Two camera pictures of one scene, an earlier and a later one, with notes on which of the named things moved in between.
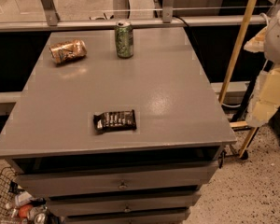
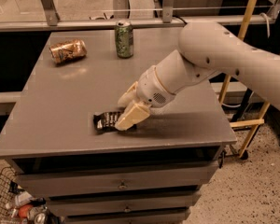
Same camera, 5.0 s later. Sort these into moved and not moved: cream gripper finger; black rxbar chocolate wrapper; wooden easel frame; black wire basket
Moved: cream gripper finger
Not moved: black wire basket; wooden easel frame; black rxbar chocolate wrapper
